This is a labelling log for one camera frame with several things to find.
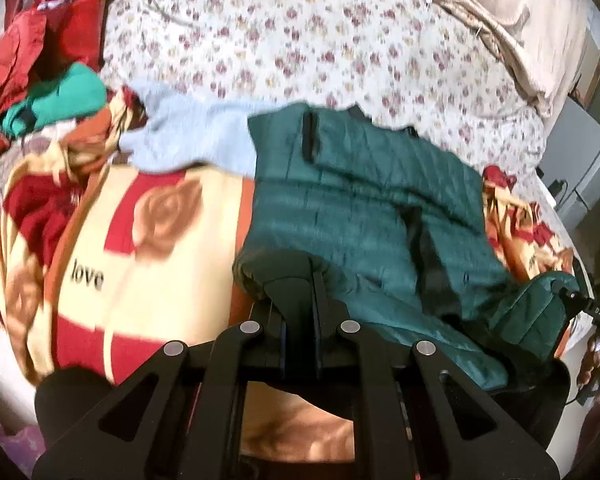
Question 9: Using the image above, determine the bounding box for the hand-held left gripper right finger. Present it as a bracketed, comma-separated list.
[314, 260, 561, 480]

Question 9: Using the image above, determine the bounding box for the red puffer jacket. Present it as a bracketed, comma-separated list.
[0, 7, 48, 128]

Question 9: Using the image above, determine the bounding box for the dark green puffer jacket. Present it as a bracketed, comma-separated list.
[232, 102, 581, 393]

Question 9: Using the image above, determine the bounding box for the teal green garment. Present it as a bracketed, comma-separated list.
[0, 62, 108, 138]

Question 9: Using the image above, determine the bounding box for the beige satin quilt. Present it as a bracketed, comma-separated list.
[105, 0, 598, 118]

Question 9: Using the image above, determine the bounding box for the purple patterned mat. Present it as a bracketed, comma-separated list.
[0, 400, 46, 468]

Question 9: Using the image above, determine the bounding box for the floral bed sheet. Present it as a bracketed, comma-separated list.
[0, 0, 551, 186]

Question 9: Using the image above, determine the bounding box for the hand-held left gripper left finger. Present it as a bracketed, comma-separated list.
[32, 254, 315, 480]

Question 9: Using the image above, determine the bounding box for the black power adapter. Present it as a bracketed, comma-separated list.
[535, 170, 571, 203]

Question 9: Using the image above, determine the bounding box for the grey cabinet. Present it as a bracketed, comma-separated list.
[540, 95, 600, 233]

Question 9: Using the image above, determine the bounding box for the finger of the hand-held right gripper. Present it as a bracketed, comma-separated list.
[550, 279, 588, 318]

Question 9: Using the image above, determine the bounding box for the light blue cloth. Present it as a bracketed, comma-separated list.
[120, 80, 281, 181]

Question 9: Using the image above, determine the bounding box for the rose print blanket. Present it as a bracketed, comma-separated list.
[0, 87, 576, 466]

